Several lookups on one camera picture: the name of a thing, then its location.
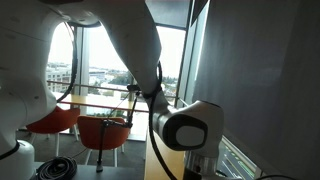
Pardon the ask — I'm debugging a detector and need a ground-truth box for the orange chair far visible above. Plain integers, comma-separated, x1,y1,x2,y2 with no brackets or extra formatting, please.
26,106,80,155

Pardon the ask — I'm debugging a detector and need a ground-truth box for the orange chair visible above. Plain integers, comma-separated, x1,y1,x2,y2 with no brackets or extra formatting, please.
76,115,132,168
26,106,80,155

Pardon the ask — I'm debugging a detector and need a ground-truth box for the long wooden side table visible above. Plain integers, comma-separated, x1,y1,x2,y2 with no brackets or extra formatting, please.
61,95,149,112

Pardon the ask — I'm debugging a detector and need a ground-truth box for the orange chair near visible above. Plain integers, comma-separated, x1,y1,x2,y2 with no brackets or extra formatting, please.
76,115,132,168

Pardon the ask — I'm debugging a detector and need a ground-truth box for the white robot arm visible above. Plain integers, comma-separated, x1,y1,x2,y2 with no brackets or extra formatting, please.
0,0,239,180

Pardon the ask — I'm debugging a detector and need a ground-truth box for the coiled black cable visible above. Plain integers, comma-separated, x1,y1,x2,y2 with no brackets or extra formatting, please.
34,155,78,180

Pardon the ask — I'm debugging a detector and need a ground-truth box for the black camera stand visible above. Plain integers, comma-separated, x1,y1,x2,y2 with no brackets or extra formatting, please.
96,85,141,173

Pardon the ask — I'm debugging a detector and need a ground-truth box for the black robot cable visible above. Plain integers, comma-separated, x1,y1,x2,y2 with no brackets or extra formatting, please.
56,21,298,180

